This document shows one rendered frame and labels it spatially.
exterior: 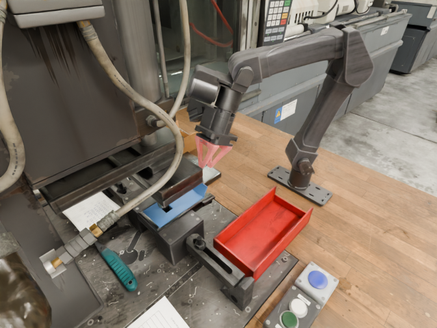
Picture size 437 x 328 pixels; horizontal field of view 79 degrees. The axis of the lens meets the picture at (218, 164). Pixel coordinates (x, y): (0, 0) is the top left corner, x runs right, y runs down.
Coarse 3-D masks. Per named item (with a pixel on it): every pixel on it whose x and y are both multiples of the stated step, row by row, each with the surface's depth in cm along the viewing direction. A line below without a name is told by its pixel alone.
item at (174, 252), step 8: (168, 208) 67; (128, 216) 71; (136, 216) 66; (136, 224) 69; (144, 224) 64; (152, 232) 62; (192, 232) 62; (200, 232) 64; (160, 240) 60; (184, 240) 60; (160, 248) 63; (168, 248) 58; (176, 248) 59; (184, 248) 62; (168, 256) 61; (176, 256) 61; (184, 256) 64
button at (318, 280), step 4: (312, 272) 57; (316, 272) 57; (320, 272) 57; (308, 276) 57; (312, 276) 56; (316, 276) 56; (320, 276) 56; (324, 276) 56; (308, 280) 56; (312, 280) 56; (316, 280) 56; (320, 280) 56; (324, 280) 56; (312, 284) 55; (316, 284) 55; (320, 284) 55; (324, 284) 55; (320, 288) 55
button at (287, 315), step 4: (284, 312) 51; (288, 312) 50; (292, 312) 51; (284, 316) 50; (288, 316) 50; (292, 316) 50; (296, 316) 50; (284, 320) 49; (288, 320) 49; (292, 320) 49; (296, 320) 49; (284, 324) 49; (288, 324) 49; (292, 324) 49; (296, 324) 49
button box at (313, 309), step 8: (296, 288) 55; (288, 296) 54; (296, 296) 54; (304, 296) 54; (280, 304) 52; (288, 304) 52; (312, 304) 52; (272, 312) 51; (280, 312) 51; (312, 312) 51; (272, 320) 50; (280, 320) 50; (304, 320) 50; (312, 320) 50
